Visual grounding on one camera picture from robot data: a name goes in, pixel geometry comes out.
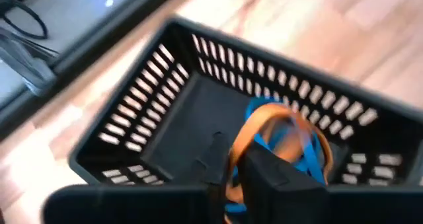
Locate blue rubber band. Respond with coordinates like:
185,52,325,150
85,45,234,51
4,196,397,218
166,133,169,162
231,96,328,215

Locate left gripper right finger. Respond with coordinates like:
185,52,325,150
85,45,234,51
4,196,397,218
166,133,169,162
237,141,423,224

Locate orange and blue straps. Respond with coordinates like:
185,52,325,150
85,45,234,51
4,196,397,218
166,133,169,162
225,102,334,224

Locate grey clamp bracket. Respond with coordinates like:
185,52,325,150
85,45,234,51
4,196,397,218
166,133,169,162
0,27,58,98

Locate black coiled floor cable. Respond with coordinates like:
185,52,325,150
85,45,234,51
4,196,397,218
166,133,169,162
0,0,49,41

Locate black plastic basket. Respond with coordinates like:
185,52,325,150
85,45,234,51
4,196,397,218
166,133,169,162
67,15,423,188

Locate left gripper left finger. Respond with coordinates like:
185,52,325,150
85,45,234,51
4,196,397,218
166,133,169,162
42,131,231,224

